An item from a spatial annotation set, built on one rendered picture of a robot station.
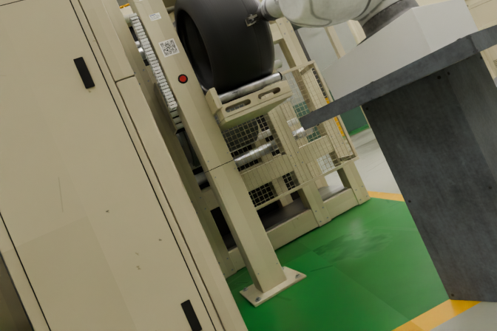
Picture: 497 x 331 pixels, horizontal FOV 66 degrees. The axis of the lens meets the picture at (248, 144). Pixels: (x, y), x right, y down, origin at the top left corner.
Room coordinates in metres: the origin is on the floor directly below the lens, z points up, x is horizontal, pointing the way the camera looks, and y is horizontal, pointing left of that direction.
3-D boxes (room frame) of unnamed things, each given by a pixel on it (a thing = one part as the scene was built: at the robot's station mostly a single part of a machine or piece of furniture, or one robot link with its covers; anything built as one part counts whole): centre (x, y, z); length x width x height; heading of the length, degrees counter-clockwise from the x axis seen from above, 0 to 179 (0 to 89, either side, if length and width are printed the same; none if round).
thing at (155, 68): (1.78, 0.24, 1.19); 0.05 x 0.04 x 0.48; 18
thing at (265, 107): (1.93, -0.06, 0.80); 0.37 x 0.36 x 0.02; 18
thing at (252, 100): (1.80, -0.11, 0.84); 0.36 x 0.09 x 0.06; 108
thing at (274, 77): (1.80, -0.11, 0.90); 0.35 x 0.05 x 0.05; 108
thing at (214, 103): (1.87, 0.10, 0.90); 0.40 x 0.03 x 0.10; 18
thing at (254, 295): (1.83, 0.17, 0.01); 0.27 x 0.27 x 0.02; 18
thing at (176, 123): (2.22, 0.26, 1.05); 0.20 x 0.15 x 0.30; 108
